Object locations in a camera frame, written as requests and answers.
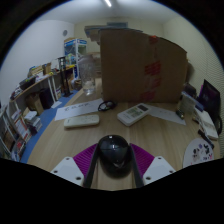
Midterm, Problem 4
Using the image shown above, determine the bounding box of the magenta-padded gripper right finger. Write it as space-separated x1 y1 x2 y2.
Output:
128 142 177 189

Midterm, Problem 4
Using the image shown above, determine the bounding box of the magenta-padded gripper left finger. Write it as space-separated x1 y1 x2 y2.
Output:
50 142 101 189

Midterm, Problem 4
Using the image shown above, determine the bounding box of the black computer mouse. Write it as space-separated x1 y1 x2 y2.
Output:
97 134 132 179

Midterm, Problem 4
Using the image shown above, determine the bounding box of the round printed hand fan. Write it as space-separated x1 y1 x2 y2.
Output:
182 137 215 169

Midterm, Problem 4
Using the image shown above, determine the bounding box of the slim white remote control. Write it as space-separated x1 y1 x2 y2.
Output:
63 114 101 130

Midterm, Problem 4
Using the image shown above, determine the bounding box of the plain white paper sheet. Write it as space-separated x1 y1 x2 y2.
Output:
146 105 187 126

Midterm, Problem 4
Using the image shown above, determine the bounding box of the black marker pen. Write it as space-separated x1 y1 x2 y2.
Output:
197 128 215 150

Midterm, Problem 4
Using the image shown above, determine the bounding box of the white remote with display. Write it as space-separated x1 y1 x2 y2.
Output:
116 102 152 127

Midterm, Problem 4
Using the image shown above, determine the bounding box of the white paper sheet with writing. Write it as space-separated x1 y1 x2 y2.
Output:
54 97 105 121

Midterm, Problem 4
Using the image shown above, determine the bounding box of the white shelf unit with books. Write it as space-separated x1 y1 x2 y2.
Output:
0 103 44 162

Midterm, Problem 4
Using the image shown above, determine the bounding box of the flat white box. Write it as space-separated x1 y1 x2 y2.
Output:
195 107 220 141

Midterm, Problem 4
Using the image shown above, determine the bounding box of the black framed screen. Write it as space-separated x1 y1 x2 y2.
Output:
198 78 221 118

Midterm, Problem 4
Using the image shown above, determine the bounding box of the black tall stand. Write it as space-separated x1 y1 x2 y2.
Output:
57 56 72 98

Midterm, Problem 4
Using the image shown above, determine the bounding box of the clear plastic water jar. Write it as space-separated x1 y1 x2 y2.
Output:
77 54 98 96

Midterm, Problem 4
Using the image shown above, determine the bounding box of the large brown cardboard box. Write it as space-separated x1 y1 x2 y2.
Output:
99 29 189 105

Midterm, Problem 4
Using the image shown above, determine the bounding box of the blue and white cabinet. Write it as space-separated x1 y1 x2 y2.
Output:
63 37 88 67

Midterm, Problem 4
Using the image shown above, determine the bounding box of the black coiled cable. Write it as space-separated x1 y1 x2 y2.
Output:
97 99 117 113

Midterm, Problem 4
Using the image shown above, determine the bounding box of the wooden wall desk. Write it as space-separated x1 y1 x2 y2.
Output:
9 64 77 112

